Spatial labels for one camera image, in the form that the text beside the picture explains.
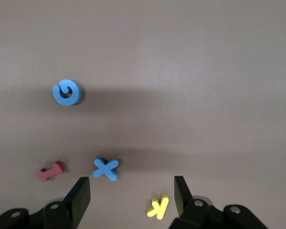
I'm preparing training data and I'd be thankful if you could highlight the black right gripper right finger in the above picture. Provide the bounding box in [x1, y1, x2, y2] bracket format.
[168, 176, 270, 229]

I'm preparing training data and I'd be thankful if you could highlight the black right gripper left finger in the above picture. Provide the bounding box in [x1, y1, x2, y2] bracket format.
[0, 176, 92, 229]

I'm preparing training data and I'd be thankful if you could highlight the blue foam letter X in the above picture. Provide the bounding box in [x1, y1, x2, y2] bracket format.
[92, 157, 120, 181]

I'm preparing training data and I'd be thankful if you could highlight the blue foam letter G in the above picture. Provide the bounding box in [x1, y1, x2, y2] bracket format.
[52, 79, 84, 106]

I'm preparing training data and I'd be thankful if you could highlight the yellow foam letter K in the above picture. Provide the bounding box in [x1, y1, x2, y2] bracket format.
[146, 194, 170, 220]

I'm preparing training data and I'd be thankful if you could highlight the dark red foam letter I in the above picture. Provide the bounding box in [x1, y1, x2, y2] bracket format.
[37, 160, 66, 184]

